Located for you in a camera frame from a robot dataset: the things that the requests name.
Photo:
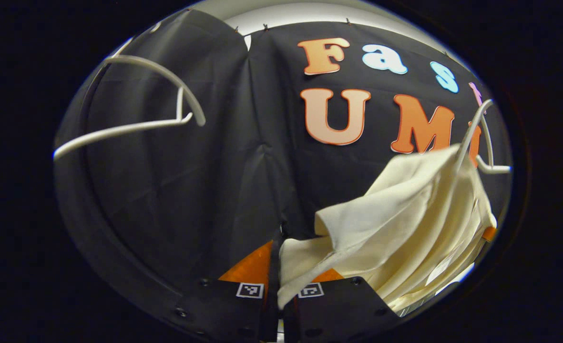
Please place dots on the cream jacket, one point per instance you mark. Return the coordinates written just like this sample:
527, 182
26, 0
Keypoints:
405, 224

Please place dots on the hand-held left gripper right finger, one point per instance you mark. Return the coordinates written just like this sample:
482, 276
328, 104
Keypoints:
338, 309

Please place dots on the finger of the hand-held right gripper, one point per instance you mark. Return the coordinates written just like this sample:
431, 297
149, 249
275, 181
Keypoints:
489, 233

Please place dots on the white clothes hanger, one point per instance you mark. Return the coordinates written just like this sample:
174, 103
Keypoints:
496, 168
119, 129

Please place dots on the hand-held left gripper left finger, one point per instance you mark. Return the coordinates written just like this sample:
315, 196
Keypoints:
274, 267

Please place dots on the black backdrop cloth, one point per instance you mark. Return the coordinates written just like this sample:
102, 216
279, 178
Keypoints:
262, 166

